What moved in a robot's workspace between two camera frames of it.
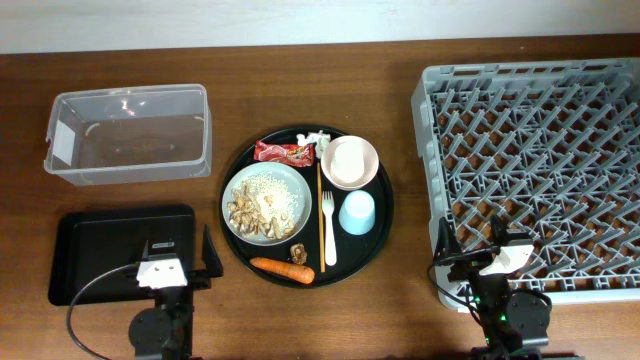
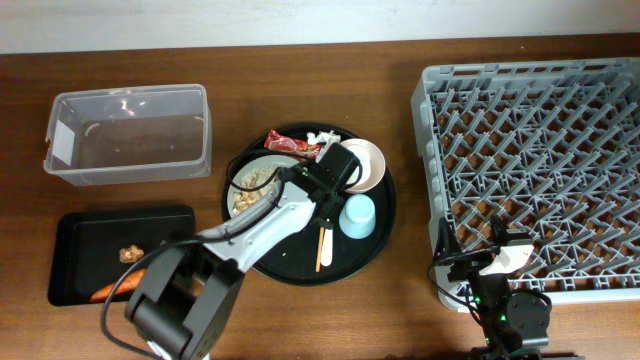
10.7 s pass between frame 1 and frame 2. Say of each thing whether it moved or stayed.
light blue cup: stayed
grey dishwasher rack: stayed
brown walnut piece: moved
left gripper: moved
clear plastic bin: stayed
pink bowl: moved
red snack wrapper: moved
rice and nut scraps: moved
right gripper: stayed
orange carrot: moved
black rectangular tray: stayed
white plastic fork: stayed
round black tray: stayed
